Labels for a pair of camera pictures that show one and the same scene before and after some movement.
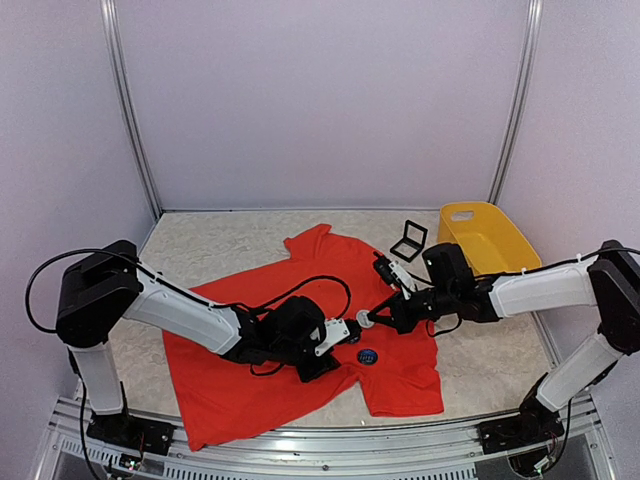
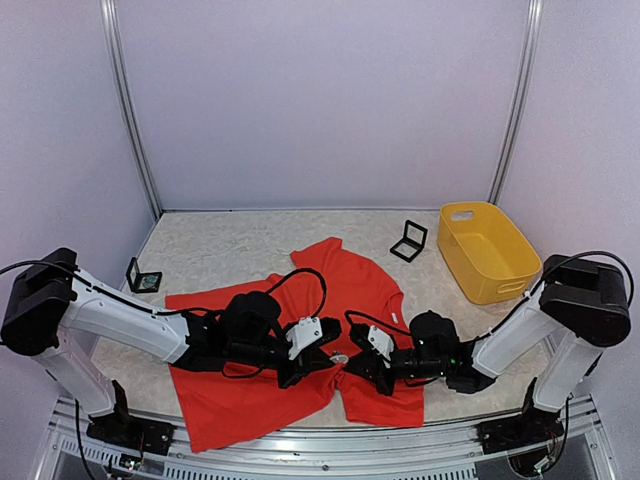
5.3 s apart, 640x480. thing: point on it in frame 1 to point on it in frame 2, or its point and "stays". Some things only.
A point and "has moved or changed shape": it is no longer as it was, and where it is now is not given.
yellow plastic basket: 486,238 stays
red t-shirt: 388,362 has moved or changed shape
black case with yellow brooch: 412,243 stays
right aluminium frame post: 521,100 stays
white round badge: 363,320 has moved or changed shape
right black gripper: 401,320 to 368,359
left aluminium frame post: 109,9 stays
